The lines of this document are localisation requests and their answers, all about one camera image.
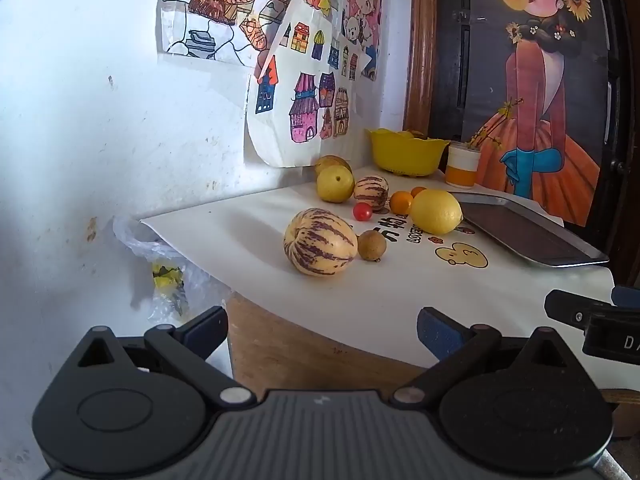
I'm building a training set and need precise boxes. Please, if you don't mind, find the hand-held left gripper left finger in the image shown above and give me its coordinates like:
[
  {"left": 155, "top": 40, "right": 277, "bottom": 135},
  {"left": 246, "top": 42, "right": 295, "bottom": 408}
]
[{"left": 75, "top": 305, "right": 253, "bottom": 408}]

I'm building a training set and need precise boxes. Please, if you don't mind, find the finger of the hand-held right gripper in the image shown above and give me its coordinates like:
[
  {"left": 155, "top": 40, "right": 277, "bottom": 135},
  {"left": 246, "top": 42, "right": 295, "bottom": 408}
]
[
  {"left": 544, "top": 289, "right": 617, "bottom": 332},
  {"left": 611, "top": 285, "right": 640, "bottom": 307}
]

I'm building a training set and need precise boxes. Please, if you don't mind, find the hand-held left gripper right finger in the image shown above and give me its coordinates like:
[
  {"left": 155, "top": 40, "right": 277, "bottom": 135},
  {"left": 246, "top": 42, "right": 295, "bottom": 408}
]
[{"left": 391, "top": 306, "right": 571, "bottom": 408}]

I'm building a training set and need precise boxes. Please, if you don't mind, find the metal tray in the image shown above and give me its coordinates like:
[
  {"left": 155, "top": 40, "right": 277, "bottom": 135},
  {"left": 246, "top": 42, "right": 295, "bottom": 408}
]
[{"left": 450, "top": 191, "right": 611, "bottom": 268}]

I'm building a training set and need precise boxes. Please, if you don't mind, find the brown longan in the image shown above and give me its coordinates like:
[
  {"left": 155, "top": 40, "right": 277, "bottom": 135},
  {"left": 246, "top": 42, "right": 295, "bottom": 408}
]
[{"left": 357, "top": 230, "right": 388, "bottom": 262}]

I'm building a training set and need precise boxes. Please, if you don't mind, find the yellow lemon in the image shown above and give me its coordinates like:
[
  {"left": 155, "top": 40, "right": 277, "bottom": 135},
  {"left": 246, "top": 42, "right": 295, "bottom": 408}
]
[{"left": 409, "top": 188, "right": 464, "bottom": 235}]

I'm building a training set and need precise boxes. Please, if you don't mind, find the small striped pepino melon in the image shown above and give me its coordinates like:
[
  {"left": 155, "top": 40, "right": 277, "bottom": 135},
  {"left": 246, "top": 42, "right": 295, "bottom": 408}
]
[{"left": 353, "top": 175, "right": 390, "bottom": 212}]

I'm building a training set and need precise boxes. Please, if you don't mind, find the yellow pear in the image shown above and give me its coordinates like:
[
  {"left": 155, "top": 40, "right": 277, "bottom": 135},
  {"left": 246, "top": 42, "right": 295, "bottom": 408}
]
[{"left": 316, "top": 165, "right": 355, "bottom": 204}]

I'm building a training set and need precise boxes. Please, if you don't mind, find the white printed table cover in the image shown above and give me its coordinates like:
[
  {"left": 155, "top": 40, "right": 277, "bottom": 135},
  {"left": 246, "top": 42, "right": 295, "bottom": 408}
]
[{"left": 140, "top": 162, "right": 616, "bottom": 376}]

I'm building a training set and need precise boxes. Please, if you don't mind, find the yellow packet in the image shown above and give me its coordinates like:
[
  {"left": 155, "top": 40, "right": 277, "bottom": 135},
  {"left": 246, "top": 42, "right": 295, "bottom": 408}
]
[{"left": 152, "top": 262, "right": 188, "bottom": 313}]

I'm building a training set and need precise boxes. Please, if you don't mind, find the wooden table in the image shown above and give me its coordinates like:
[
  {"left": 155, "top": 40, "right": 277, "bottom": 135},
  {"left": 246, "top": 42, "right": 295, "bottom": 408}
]
[{"left": 225, "top": 290, "right": 438, "bottom": 397}]

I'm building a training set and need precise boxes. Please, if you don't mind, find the clear plastic bag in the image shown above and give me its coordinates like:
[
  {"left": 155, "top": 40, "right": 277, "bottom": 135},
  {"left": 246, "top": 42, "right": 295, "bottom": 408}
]
[{"left": 112, "top": 215, "right": 228, "bottom": 326}]

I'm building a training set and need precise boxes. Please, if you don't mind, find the large striped pepino melon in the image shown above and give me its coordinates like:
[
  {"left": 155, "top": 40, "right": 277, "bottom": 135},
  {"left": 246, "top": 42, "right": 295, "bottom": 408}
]
[{"left": 283, "top": 208, "right": 359, "bottom": 277}]

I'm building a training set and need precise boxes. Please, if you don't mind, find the white and orange cup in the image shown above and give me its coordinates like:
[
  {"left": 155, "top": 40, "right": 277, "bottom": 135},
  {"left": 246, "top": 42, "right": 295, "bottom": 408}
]
[{"left": 445, "top": 142, "right": 482, "bottom": 189}]

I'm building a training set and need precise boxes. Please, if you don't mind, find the yellow plastic bowl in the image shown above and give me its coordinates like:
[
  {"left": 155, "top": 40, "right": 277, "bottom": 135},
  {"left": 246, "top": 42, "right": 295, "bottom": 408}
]
[{"left": 367, "top": 128, "right": 449, "bottom": 177}]

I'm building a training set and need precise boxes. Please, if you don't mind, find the yellow flower sprig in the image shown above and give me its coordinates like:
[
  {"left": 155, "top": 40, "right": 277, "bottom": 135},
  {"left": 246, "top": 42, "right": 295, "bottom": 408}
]
[{"left": 465, "top": 100, "right": 523, "bottom": 151}]

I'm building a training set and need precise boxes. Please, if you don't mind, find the brown pear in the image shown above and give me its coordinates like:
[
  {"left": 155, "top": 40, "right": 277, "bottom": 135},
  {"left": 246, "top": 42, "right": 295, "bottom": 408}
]
[{"left": 314, "top": 155, "right": 352, "bottom": 177}]

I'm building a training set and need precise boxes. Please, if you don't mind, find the coloured houses drawing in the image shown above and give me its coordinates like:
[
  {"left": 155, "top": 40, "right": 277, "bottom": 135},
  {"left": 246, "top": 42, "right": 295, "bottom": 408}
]
[{"left": 244, "top": 0, "right": 361, "bottom": 168}]

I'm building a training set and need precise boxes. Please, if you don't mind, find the girl in orange dress poster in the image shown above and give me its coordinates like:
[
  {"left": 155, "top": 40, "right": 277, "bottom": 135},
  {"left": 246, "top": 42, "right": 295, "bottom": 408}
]
[{"left": 467, "top": 0, "right": 608, "bottom": 226}]

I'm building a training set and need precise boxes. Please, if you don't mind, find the coloured comic drawing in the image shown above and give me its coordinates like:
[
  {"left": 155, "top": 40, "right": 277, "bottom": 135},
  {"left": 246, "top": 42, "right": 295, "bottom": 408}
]
[{"left": 159, "top": 0, "right": 346, "bottom": 63}]

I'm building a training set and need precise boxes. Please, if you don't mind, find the brown wooden door frame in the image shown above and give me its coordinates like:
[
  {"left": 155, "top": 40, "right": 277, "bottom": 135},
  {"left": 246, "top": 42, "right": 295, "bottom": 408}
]
[{"left": 402, "top": 0, "right": 441, "bottom": 136}]

